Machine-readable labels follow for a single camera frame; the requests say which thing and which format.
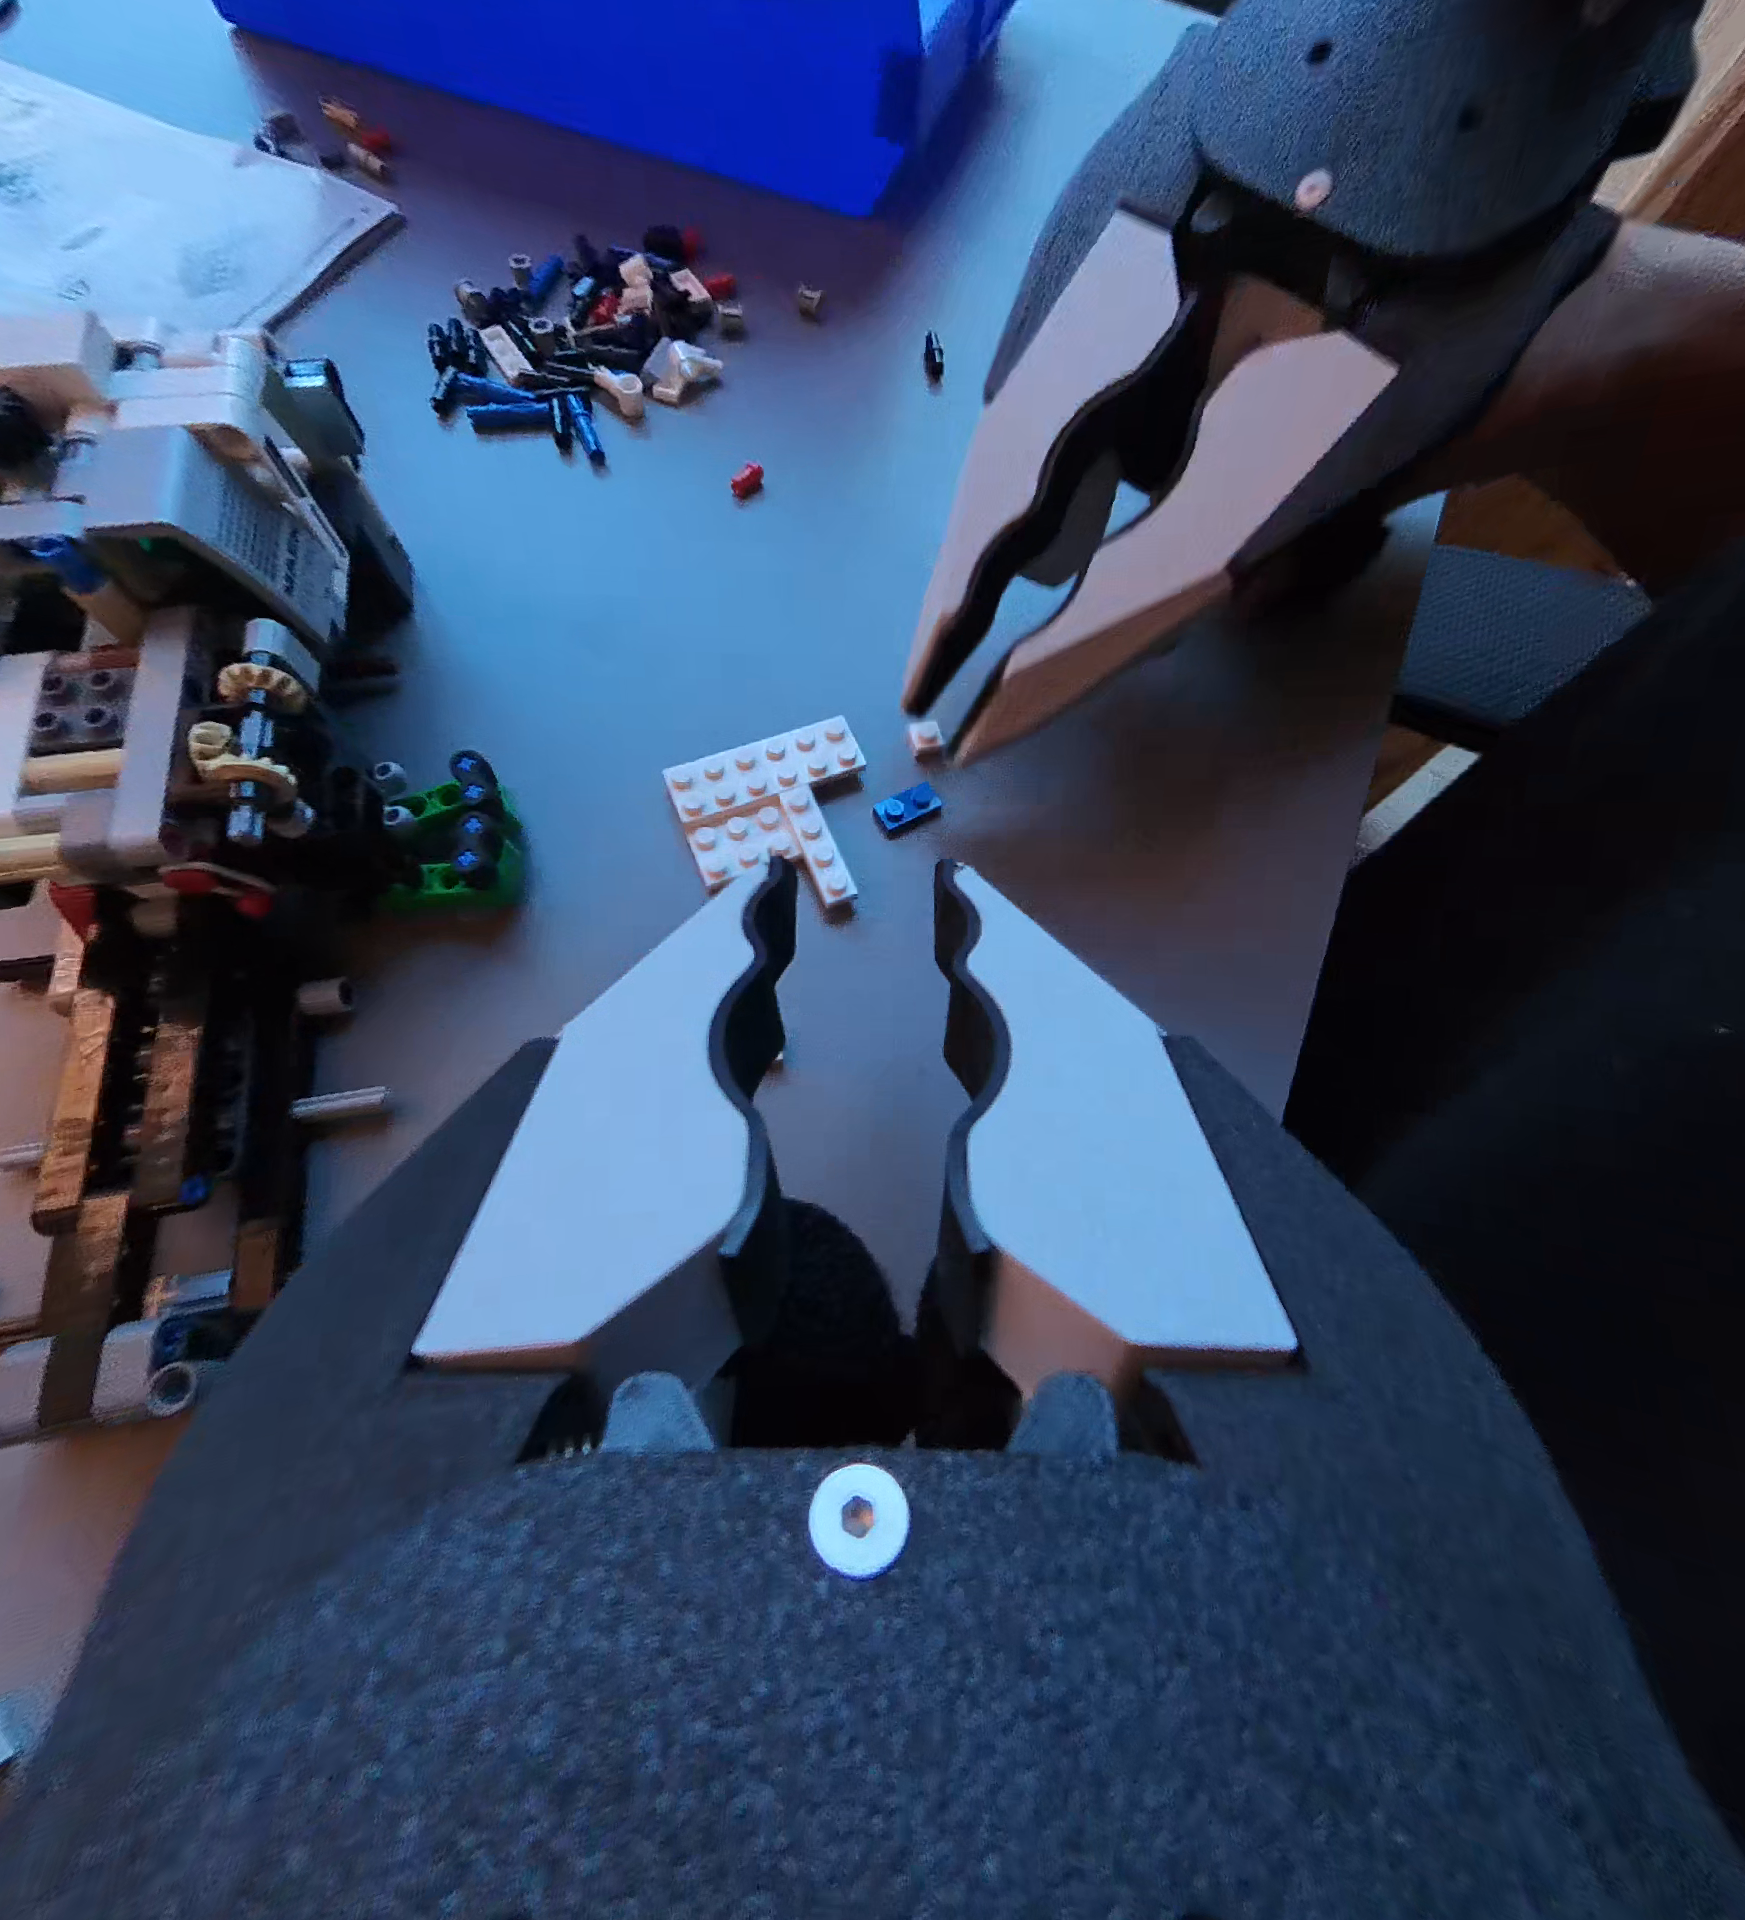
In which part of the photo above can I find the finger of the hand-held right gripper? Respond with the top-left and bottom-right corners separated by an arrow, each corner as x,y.
900,205 -> 1206,718
951,275 -> 1404,766

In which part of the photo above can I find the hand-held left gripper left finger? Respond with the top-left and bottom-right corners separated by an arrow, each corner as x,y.
410,854 -> 802,1381

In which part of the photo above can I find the paper instruction booklet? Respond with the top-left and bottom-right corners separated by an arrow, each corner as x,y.
0,51 -> 405,351

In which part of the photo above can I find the white L-shaped lego plate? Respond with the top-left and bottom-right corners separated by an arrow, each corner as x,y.
662,714 -> 869,916

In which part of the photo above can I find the blue plastic box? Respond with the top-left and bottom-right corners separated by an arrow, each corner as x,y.
211,0 -> 1020,220

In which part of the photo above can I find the person's right forearm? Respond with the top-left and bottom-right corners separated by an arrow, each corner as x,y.
1387,220 -> 1745,589

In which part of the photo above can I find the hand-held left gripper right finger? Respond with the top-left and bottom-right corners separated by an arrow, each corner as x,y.
931,857 -> 1302,1386

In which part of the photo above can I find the black office chair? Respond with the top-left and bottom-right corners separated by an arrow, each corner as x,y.
1284,455 -> 1745,1920

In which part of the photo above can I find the pile of small lego pieces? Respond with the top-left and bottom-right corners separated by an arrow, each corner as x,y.
424,220 -> 748,470

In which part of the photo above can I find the green lego beam with pins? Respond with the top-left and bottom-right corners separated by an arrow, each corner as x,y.
374,746 -> 531,919

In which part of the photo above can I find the large lego technic model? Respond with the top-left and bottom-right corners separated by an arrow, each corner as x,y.
0,310 -> 415,1461

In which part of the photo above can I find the small heap of lego pins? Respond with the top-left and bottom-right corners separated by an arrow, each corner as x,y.
254,92 -> 396,183

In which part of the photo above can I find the black mesh chair armrest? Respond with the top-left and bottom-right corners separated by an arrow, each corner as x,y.
1387,544 -> 1658,743

